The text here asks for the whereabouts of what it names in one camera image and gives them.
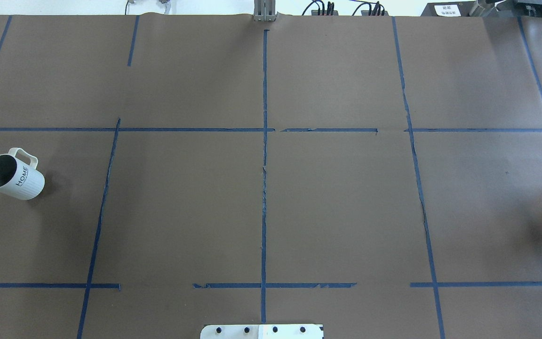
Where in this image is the white label sign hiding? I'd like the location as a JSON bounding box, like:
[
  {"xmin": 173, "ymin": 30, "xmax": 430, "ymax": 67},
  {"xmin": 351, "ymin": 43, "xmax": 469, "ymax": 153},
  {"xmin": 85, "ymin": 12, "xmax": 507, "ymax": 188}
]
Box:
[{"xmin": 434, "ymin": 4, "xmax": 461, "ymax": 17}]

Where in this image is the white ribbed cup with handle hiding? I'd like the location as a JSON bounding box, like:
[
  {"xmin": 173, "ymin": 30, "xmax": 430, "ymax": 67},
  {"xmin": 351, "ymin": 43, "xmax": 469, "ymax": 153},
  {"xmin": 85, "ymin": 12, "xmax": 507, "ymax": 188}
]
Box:
[{"xmin": 0, "ymin": 147, "xmax": 45, "ymax": 201}]

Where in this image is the grey post foot bracket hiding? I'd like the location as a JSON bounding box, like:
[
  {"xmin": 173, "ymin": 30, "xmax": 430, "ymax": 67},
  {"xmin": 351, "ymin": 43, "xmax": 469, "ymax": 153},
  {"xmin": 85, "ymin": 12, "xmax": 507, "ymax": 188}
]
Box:
[{"xmin": 253, "ymin": 0, "xmax": 277, "ymax": 22}]

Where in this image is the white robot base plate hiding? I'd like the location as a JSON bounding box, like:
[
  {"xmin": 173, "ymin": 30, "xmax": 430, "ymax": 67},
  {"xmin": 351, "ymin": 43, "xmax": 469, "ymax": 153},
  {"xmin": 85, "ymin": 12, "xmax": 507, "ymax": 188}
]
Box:
[{"xmin": 200, "ymin": 323, "xmax": 325, "ymax": 339}]

